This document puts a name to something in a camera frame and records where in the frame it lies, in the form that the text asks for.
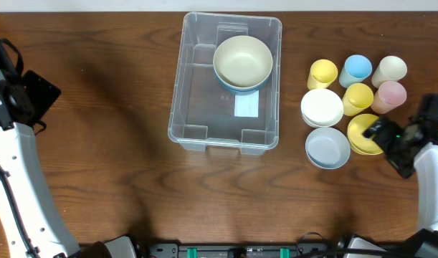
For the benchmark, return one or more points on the light grey small bowl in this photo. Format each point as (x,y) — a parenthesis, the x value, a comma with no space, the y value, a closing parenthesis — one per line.
(327,148)

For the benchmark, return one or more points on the clear plastic storage bin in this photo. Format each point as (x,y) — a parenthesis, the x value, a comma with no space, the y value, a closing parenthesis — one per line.
(207,109)

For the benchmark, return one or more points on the dark blue bowl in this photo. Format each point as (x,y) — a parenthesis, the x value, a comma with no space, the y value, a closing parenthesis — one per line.
(242,90)

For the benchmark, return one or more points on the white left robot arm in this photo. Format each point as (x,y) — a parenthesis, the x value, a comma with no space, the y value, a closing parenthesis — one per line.
(31,221)

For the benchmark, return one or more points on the light blue cup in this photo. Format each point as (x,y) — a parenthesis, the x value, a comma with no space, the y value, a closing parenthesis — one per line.
(355,70)

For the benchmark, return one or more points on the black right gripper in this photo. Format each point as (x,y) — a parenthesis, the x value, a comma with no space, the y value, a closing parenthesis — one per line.
(389,140)

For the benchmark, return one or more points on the white label in bin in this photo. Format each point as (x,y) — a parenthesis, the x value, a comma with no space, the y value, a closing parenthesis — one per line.
(247,106)

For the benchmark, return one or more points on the yellow cup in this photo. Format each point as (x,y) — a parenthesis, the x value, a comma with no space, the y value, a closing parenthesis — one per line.
(322,73)
(357,98)

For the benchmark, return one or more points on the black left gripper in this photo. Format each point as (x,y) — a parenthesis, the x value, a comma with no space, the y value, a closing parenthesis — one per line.
(39,94)

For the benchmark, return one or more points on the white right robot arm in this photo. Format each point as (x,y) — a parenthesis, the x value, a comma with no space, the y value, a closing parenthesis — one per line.
(424,243)

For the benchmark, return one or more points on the yellow small bowl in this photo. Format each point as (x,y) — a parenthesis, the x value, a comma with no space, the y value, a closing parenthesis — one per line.
(358,142)

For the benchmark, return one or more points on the white small bowl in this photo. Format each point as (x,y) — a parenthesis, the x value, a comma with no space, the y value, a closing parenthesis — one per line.
(321,108)

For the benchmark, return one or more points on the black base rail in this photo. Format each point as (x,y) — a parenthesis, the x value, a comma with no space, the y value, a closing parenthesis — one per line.
(252,250)

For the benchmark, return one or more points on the cream large bowl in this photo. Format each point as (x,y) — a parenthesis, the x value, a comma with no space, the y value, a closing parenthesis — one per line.
(243,61)

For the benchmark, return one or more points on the pink cup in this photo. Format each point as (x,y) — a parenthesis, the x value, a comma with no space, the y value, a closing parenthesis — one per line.
(390,95)

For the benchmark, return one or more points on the cream cup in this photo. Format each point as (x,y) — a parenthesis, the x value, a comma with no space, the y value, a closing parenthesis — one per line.
(390,68)

